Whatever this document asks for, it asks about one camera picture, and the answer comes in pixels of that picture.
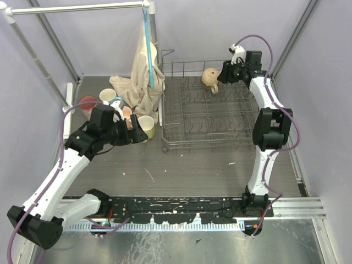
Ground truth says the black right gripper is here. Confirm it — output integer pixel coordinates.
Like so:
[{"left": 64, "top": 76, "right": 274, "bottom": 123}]
[{"left": 216, "top": 58, "right": 246, "bottom": 85}]

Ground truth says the beige round mug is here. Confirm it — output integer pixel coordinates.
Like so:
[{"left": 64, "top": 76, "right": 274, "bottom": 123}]
[{"left": 201, "top": 68, "right": 219, "bottom": 94}]

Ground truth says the yellow-green mug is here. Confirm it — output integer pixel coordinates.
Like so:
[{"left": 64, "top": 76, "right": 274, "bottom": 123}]
[{"left": 138, "top": 115, "right": 156, "bottom": 140}]

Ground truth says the peach pink mug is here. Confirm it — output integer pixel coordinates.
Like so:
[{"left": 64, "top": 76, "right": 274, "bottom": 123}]
[{"left": 122, "top": 106, "right": 132, "bottom": 122}]

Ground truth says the light blue mug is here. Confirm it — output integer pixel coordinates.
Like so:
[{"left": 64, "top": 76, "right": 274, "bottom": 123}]
[{"left": 99, "top": 89, "right": 123, "bottom": 106}]

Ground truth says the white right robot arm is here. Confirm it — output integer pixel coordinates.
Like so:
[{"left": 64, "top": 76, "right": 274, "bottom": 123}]
[{"left": 217, "top": 46, "right": 293, "bottom": 217}]

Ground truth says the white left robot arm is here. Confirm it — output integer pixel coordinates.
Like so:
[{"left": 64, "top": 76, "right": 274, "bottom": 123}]
[{"left": 7, "top": 104, "right": 148, "bottom": 250}]

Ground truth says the white metal clothes rack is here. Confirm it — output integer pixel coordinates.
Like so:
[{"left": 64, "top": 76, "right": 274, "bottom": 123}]
[{"left": 2, "top": 0, "right": 163, "bottom": 140}]

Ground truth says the beige cloth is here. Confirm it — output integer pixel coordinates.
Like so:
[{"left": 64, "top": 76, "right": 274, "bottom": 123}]
[{"left": 109, "top": 25, "right": 165, "bottom": 124}]

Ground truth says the blue clothes hanger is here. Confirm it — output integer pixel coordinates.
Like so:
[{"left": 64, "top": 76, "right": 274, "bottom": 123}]
[{"left": 142, "top": 8, "right": 155, "bottom": 87}]

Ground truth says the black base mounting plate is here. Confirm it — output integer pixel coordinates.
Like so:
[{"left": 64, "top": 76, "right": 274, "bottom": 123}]
[{"left": 89, "top": 196, "right": 265, "bottom": 224}]

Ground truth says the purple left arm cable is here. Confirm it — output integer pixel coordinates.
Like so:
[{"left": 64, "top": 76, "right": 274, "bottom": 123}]
[{"left": 7, "top": 101, "right": 111, "bottom": 264}]

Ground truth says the slotted cable duct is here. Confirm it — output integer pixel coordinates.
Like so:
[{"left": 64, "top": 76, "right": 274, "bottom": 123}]
[{"left": 66, "top": 219, "right": 245, "bottom": 233}]

